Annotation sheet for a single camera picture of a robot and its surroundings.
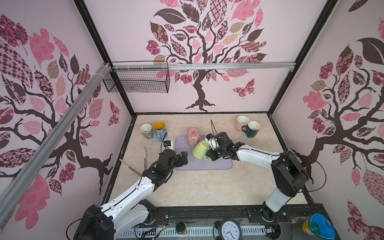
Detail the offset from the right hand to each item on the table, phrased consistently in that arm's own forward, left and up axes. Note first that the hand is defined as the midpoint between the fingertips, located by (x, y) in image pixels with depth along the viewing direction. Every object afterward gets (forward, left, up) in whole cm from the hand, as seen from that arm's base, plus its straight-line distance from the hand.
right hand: (207, 151), depth 90 cm
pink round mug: (+8, +8, +4) cm, 12 cm away
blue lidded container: (-39, -46, +2) cm, 60 cm away
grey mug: (+17, +40, +2) cm, 44 cm away
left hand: (-6, +16, +4) cm, 17 cm away
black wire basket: (+41, +44, +28) cm, 66 cm away
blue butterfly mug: (+19, +33, +1) cm, 38 cm away
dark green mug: (+15, -30, +2) cm, 34 cm away
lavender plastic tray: (+10, +17, -7) cm, 21 cm away
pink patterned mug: (+25, -27, 0) cm, 37 cm away
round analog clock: (-39, -8, -5) cm, 40 cm away
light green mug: (-1, +5, +4) cm, 6 cm away
